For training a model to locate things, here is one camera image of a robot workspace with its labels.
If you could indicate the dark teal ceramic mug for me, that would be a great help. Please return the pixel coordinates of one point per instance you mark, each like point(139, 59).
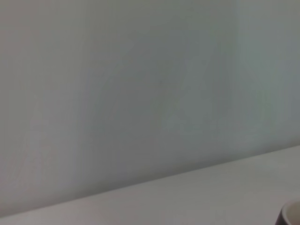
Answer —
point(291, 214)

